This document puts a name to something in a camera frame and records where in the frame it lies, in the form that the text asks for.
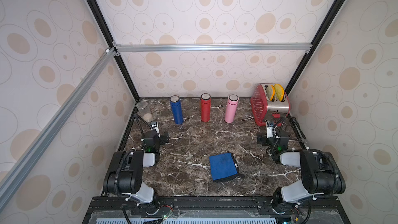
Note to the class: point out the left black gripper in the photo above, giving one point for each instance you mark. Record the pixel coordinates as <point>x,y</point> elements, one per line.
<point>161,140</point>

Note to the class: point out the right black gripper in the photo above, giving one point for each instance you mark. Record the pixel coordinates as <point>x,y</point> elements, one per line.
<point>278,124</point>

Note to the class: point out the blue thermos bottle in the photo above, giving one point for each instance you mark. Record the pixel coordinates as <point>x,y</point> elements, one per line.
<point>175,103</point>

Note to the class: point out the blue cloth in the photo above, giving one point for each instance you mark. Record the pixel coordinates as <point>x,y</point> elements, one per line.
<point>223,167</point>

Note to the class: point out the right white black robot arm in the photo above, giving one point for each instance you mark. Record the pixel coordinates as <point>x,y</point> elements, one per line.
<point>320,174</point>

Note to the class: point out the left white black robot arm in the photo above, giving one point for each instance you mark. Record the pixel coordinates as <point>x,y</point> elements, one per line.
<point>124,177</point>

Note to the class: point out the pink thermos bottle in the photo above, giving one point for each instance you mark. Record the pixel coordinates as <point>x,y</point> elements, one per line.
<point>231,108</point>

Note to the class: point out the red thermos bottle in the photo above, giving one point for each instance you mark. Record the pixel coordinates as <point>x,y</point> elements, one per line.
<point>205,107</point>

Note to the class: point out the clear glass cup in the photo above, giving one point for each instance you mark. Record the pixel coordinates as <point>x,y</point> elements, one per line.
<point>144,110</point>

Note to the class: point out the red polka dot toaster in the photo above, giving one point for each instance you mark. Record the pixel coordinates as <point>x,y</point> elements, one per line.
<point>261,106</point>

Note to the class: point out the right yellow toast slice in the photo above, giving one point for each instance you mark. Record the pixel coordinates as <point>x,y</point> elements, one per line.
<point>279,92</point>

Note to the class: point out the yellow toast slice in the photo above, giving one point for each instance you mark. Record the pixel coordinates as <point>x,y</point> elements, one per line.
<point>279,92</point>
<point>270,91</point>

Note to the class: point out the left yellow toast slice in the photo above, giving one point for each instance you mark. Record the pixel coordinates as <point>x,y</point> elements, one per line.
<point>270,91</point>

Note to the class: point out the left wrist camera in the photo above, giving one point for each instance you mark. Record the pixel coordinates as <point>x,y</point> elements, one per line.
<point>155,126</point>

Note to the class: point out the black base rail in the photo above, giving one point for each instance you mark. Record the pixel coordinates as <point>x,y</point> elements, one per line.
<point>212,210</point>

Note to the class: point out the horizontal aluminium rail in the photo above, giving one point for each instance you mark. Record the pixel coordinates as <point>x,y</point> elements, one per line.
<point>213,47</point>

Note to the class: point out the left diagonal aluminium rail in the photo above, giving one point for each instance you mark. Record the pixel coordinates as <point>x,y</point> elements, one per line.
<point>20,171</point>

